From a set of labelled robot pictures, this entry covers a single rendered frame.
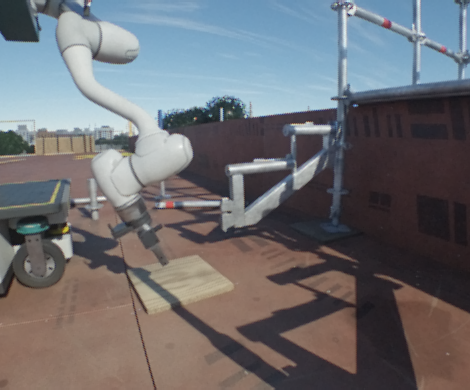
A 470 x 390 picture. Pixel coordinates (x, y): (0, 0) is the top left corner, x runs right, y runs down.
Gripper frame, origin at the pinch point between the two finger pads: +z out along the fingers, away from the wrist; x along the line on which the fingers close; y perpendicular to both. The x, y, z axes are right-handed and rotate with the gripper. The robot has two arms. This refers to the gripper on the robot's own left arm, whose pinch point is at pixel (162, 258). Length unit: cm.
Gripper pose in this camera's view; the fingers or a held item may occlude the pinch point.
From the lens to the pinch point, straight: 94.5
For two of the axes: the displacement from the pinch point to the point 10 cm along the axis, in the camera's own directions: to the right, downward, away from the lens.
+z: 3.8, 8.5, 3.6
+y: 8.2, -4.9, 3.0
